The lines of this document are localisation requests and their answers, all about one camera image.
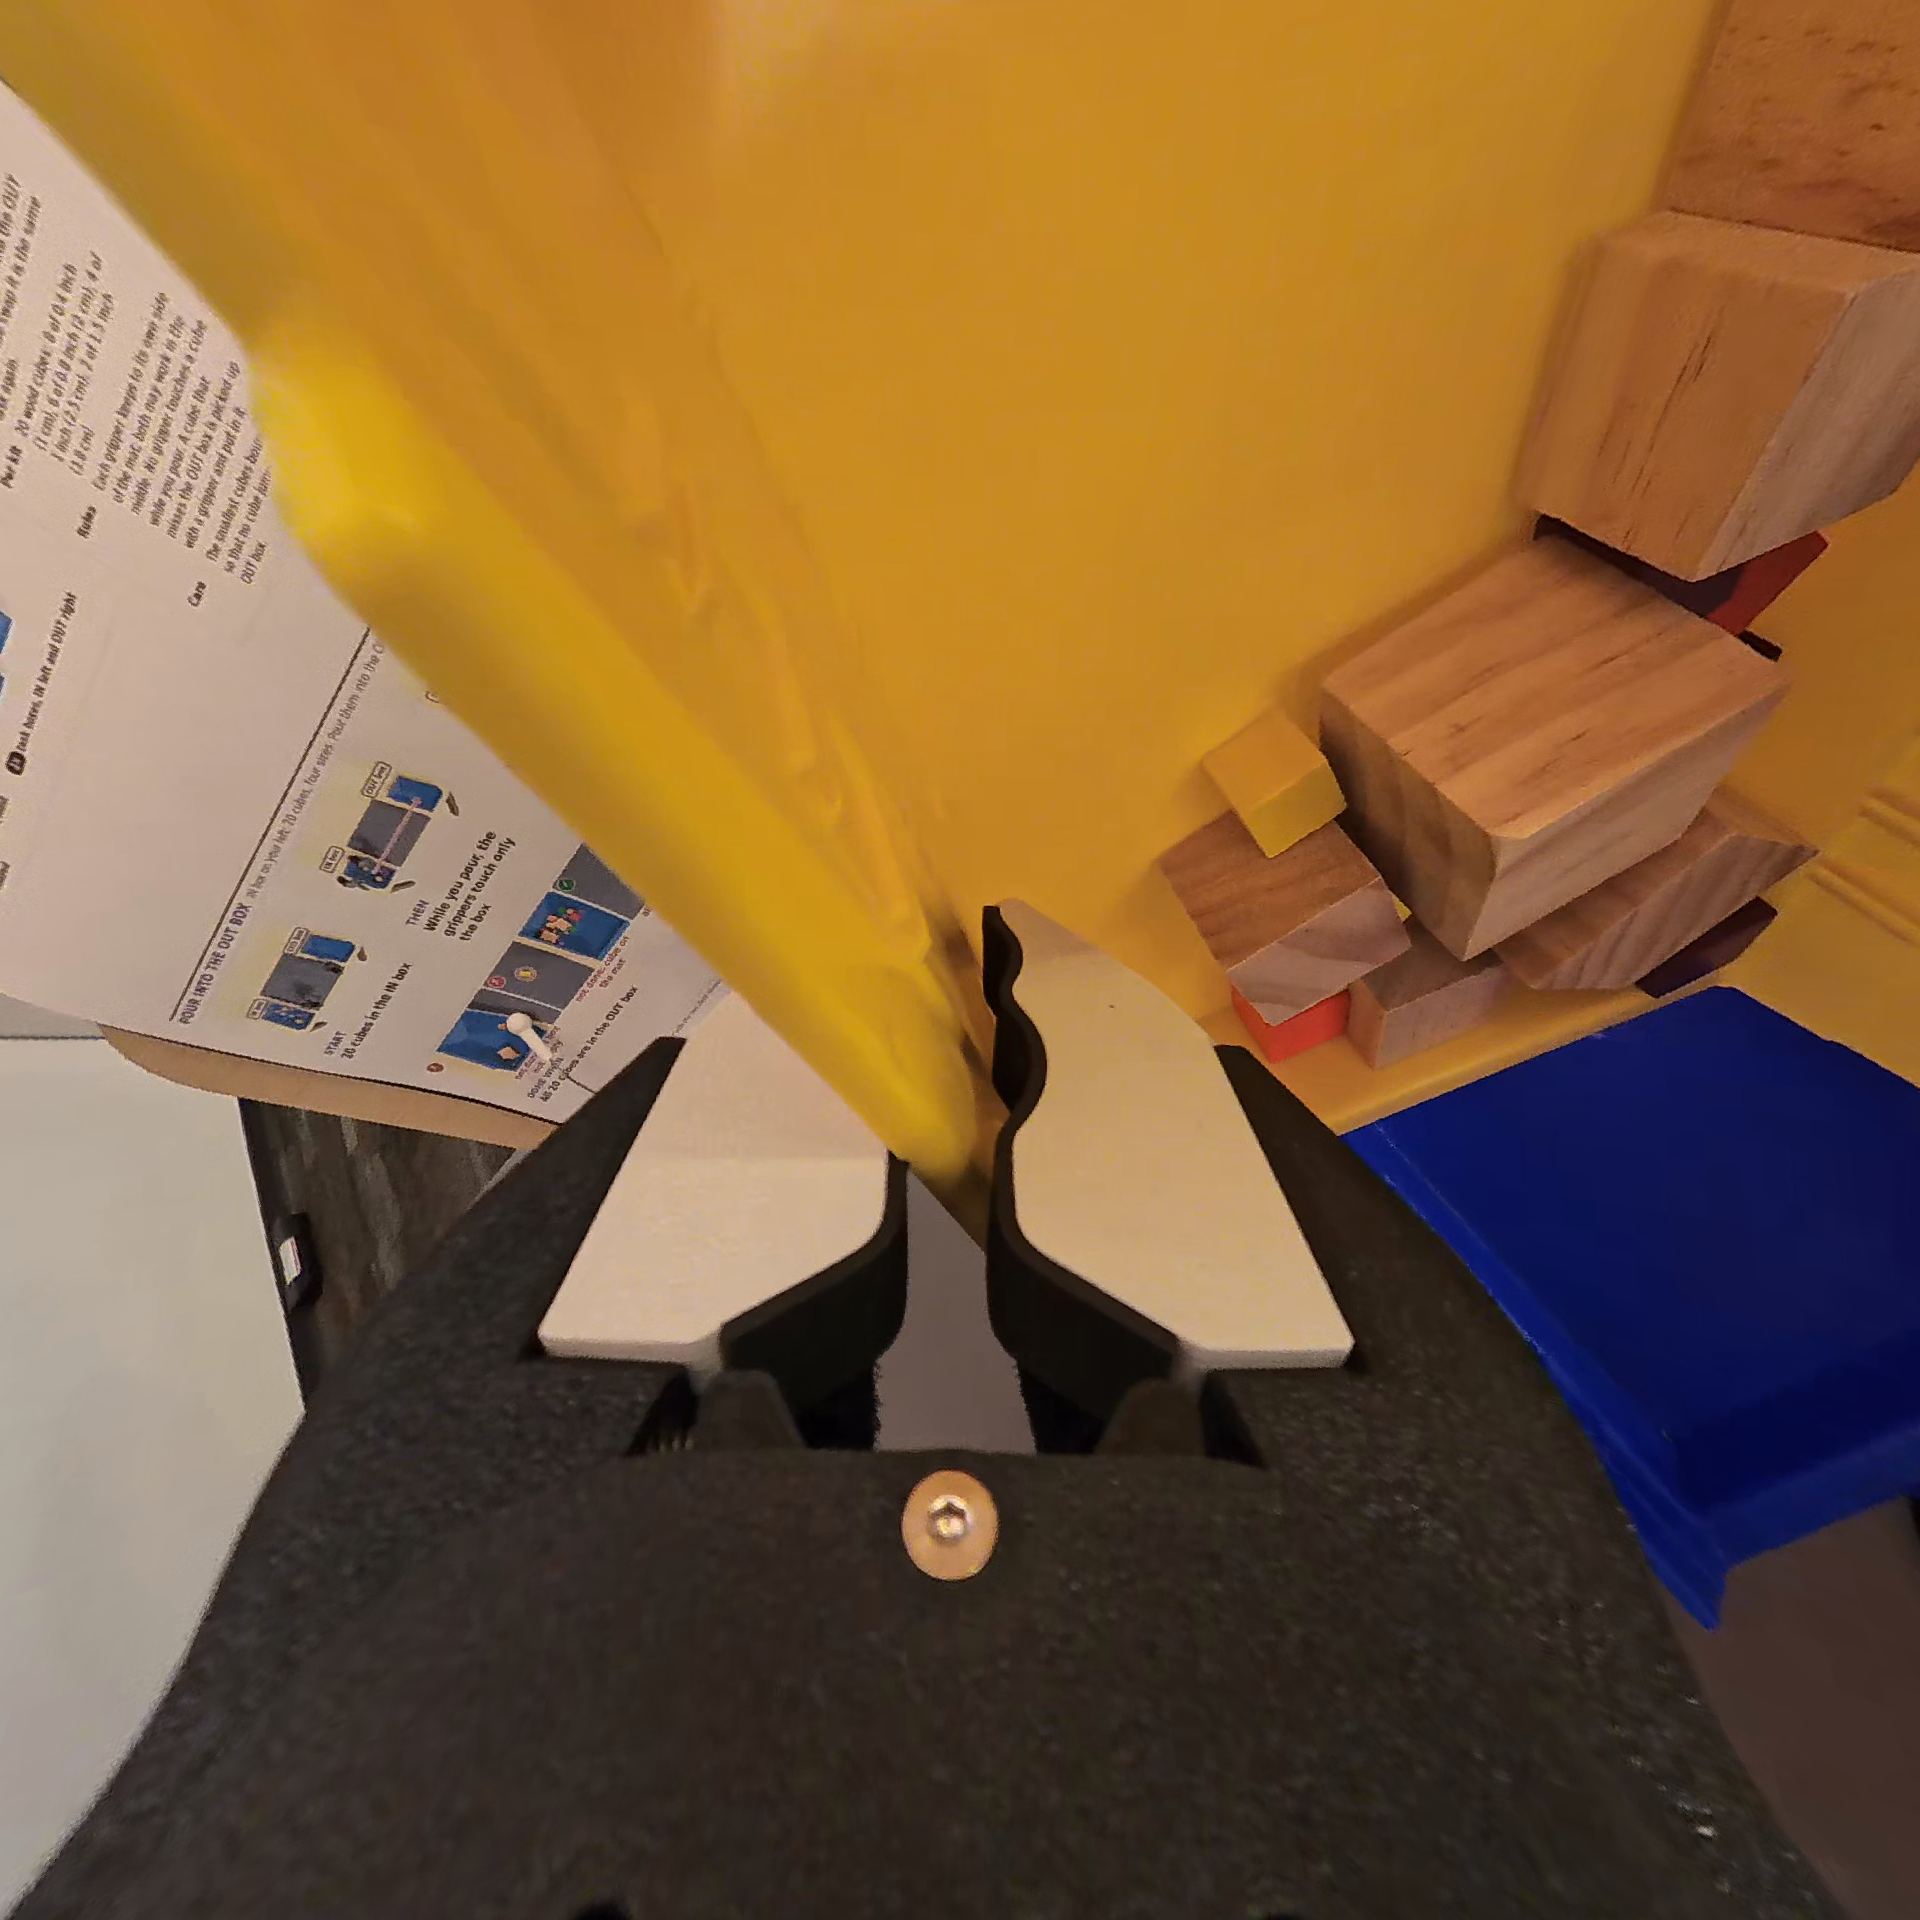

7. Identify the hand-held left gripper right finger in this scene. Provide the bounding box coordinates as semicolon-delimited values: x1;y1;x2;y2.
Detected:
980;901;1359;1375

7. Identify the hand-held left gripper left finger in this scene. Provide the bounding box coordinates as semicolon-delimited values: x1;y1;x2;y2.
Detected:
536;991;912;1374

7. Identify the blue plastic box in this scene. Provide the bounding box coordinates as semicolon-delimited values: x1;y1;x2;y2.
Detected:
1341;987;1920;1629

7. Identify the pile of coloured wooden cubes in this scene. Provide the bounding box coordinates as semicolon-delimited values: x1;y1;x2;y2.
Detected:
1159;0;1920;1070

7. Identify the yellow plastic box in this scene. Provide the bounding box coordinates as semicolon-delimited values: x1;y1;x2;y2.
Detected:
0;0;1920;1248

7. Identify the printed instruction sheet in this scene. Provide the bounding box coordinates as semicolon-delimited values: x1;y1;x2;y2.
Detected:
0;83;729;1108

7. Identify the white clip with wire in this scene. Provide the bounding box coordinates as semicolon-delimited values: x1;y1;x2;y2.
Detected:
503;1013;602;1098

